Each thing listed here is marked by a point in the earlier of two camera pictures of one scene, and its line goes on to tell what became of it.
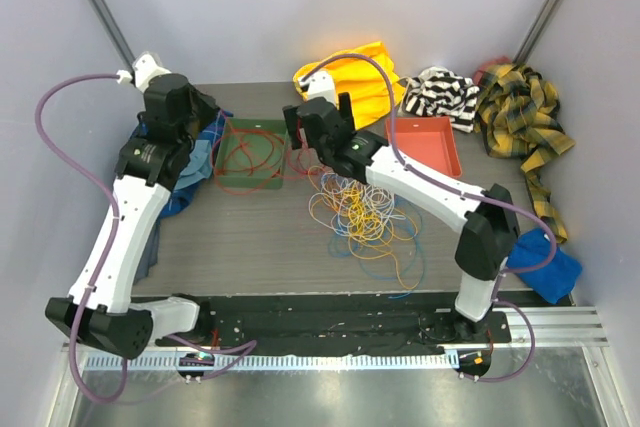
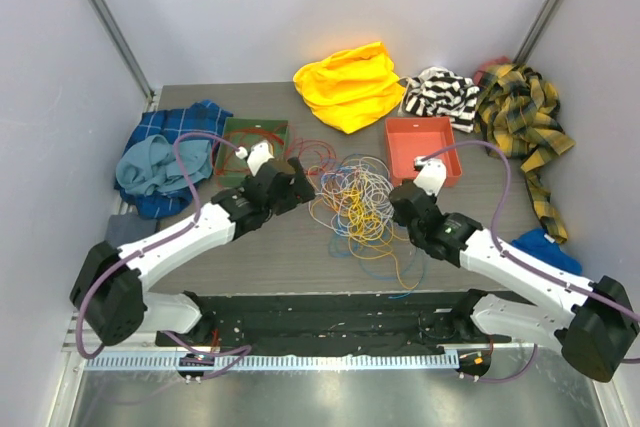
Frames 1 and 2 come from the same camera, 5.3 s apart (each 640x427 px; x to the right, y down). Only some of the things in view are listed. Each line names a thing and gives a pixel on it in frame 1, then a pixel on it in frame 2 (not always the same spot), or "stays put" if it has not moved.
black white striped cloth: [437, 92] stays put
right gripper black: [346, 111] → [397, 219]
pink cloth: [494, 62] stays put
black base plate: [333, 325] stays put
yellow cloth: [366, 82] stays put
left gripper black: [206, 102] → [297, 192]
